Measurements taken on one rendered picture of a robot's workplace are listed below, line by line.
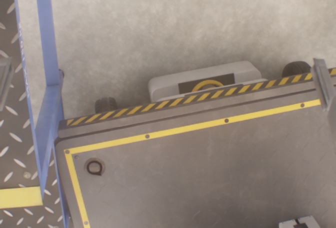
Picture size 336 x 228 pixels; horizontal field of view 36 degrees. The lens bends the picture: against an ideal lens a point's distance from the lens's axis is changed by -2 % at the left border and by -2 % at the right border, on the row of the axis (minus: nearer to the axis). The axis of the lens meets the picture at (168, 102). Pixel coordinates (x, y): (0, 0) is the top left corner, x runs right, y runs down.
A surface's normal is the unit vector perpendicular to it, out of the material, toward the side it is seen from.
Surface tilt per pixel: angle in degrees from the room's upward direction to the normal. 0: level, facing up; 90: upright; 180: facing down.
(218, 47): 0
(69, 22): 0
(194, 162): 0
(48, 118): 90
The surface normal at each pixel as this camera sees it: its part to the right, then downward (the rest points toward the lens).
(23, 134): 0.13, 0.33
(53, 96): -0.04, -0.94
